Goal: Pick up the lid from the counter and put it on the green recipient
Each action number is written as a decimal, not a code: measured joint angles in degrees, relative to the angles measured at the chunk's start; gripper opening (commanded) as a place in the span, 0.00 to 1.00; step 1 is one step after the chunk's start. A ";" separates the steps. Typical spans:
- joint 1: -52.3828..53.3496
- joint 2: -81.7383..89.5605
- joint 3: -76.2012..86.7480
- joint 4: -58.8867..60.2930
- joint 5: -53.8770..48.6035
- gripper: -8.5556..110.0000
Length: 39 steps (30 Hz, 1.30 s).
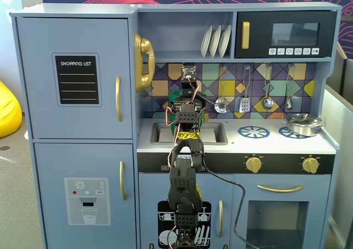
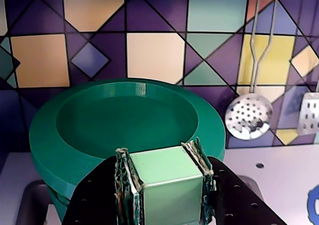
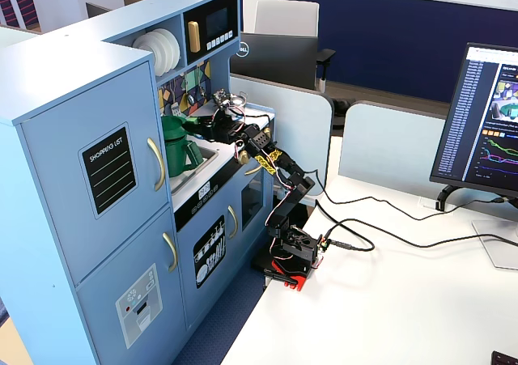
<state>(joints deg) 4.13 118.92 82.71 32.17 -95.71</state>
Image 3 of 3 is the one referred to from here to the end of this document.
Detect gold microwave handle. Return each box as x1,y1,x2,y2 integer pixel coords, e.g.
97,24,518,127
187,20,202,54

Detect long black cable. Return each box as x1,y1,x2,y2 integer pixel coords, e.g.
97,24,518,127
311,170,512,223

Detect white desk divider panel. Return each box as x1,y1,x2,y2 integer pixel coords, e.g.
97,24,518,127
229,74,335,199
337,100,451,200

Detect black keyboard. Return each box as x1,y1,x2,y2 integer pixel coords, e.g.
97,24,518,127
490,350,518,365

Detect silver monitor stand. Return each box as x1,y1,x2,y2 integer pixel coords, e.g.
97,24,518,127
470,197,518,270

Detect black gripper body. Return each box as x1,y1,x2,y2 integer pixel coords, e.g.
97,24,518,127
210,112,248,145

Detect black monitor bracket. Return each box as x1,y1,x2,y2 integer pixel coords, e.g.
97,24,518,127
435,184,460,213

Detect grey office chair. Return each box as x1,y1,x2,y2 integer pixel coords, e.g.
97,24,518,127
253,0,338,91

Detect black monitor showing plots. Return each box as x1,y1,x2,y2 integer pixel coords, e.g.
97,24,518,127
429,41,518,201

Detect black Dell monitor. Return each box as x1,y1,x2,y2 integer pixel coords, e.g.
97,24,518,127
229,32,319,91

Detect white toy plate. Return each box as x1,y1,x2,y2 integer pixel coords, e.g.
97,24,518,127
132,32,159,77
149,29,173,74
163,28,181,71

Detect small silver pot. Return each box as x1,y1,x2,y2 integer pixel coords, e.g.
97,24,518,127
213,89,248,117

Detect blue toy kitchen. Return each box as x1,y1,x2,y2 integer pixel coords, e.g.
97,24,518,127
0,0,277,365

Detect red black arm base clamp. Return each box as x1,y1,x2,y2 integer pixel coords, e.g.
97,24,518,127
261,257,325,294

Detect gold fridge door handle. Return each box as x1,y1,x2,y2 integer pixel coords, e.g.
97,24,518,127
146,137,167,193
162,231,179,274

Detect gold dishwasher handle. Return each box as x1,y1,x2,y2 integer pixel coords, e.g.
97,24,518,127
227,205,240,240

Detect green pitcher recipient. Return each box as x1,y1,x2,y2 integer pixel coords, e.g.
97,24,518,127
161,115,205,179

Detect black usb cable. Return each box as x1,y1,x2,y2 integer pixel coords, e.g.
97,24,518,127
323,218,518,253

